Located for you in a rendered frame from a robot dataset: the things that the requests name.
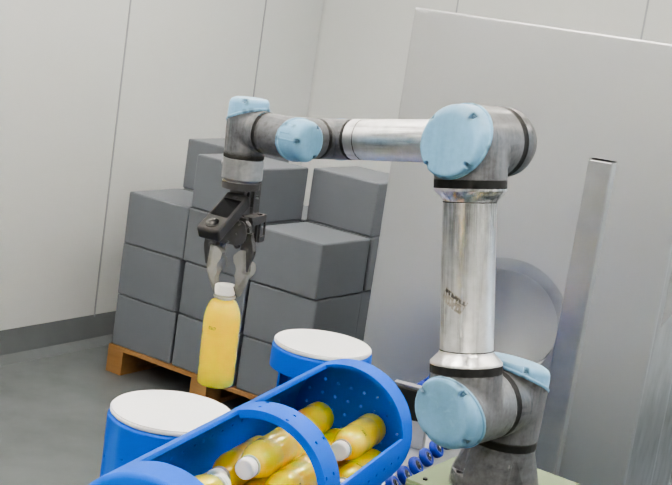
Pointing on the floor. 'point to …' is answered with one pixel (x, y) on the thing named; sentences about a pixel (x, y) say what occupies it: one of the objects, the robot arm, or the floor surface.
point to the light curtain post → (575, 312)
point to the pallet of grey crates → (139, 218)
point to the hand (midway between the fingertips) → (225, 288)
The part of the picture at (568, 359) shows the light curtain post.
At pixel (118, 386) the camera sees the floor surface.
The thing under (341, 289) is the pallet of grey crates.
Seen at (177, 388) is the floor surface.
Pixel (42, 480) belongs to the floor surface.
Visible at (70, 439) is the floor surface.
